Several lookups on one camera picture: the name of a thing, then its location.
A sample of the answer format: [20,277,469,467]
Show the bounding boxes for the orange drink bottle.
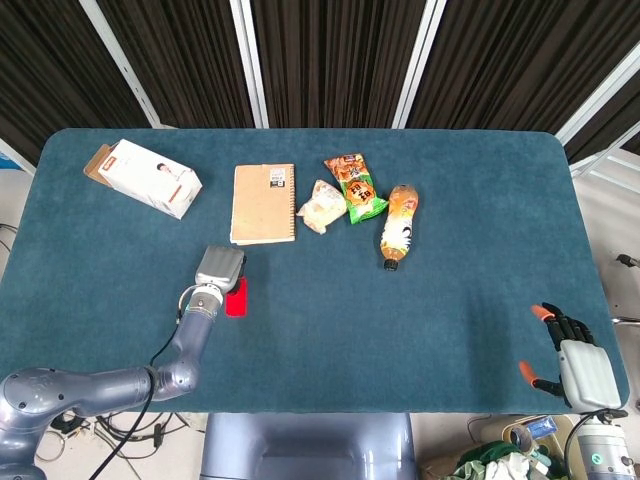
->
[379,183,421,273]

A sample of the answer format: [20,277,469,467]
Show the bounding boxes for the white cardboard box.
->
[82,138,204,221]

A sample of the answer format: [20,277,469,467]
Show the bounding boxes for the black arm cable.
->
[89,324,184,480]

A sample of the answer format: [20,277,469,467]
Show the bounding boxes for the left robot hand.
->
[194,244,248,294]

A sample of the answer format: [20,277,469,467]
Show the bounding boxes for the red card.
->
[224,277,249,319]

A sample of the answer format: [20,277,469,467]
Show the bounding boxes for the green snack bag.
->
[323,153,389,226]

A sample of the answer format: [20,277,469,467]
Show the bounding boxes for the black floor cables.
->
[34,409,206,466]

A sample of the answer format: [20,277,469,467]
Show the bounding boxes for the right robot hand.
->
[518,301,623,414]

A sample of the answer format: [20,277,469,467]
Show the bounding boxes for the blue table cloth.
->
[0,127,631,415]

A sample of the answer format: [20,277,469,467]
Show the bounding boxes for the clear bag of bread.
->
[295,179,348,235]

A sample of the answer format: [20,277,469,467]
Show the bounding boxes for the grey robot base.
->
[199,412,417,480]

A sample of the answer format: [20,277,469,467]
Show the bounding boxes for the box of clutter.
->
[418,413,581,480]

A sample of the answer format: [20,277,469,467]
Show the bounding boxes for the brown spiral notebook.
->
[229,163,297,247]

